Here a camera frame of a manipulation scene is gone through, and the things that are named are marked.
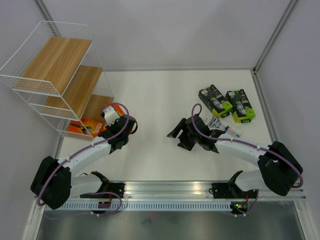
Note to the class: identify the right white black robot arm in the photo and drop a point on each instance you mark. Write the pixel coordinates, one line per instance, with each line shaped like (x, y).
(277, 169)

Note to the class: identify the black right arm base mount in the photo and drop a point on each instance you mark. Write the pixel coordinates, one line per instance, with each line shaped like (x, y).
(223, 190)

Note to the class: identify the white wire wooden shelf rack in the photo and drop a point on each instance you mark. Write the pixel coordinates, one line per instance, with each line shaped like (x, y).
(58, 72)

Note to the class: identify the white slotted cable duct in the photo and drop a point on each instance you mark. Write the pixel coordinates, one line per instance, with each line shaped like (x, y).
(90, 205)

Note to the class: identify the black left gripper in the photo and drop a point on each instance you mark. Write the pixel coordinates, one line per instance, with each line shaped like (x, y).
(110, 128)

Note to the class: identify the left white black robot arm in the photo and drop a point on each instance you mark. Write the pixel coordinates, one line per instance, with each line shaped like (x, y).
(58, 179)

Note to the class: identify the black green razor box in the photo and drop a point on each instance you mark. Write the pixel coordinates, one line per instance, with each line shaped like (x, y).
(216, 103)
(242, 110)

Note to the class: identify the white Gillette SkinGuard razor pack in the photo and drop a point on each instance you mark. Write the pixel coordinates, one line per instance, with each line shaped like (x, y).
(215, 123)

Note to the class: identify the orange Gillette Fusion5 razor box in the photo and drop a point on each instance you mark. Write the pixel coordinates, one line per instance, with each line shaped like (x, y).
(109, 108)

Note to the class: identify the aluminium table rail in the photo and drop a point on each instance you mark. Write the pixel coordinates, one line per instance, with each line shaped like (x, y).
(168, 190)

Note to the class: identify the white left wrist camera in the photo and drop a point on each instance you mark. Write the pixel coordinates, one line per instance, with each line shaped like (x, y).
(111, 119)

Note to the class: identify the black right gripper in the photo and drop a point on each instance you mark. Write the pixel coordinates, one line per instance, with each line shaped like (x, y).
(183, 144)

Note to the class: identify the aluminium corner frame post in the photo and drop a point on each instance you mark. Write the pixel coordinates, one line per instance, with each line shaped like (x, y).
(292, 4)

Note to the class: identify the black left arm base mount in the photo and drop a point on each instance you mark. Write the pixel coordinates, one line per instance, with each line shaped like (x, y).
(113, 187)

